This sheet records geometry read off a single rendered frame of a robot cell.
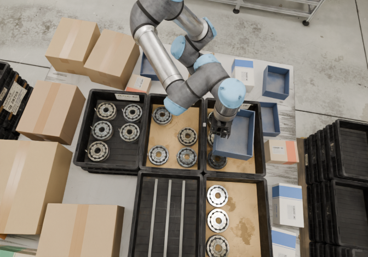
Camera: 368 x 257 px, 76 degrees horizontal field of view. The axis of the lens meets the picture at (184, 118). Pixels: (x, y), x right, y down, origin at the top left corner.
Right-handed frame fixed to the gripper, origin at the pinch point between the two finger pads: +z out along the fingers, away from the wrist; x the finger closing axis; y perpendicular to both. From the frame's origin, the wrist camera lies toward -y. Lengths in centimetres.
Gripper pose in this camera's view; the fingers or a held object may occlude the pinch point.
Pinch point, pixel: (217, 127)
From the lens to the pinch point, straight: 99.0
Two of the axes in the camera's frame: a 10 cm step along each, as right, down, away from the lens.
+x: 9.8, 1.6, -0.7
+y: -1.7, 9.0, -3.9
